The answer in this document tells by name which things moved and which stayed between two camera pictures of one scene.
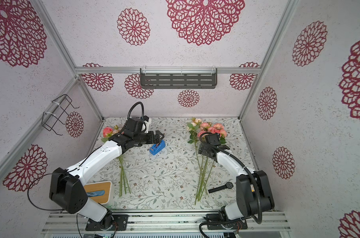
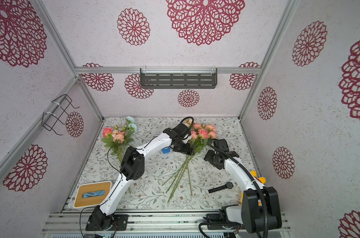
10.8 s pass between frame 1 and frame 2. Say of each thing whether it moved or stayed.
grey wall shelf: stayed
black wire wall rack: stayed
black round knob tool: stayed
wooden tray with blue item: stayed
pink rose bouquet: moved
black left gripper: moved
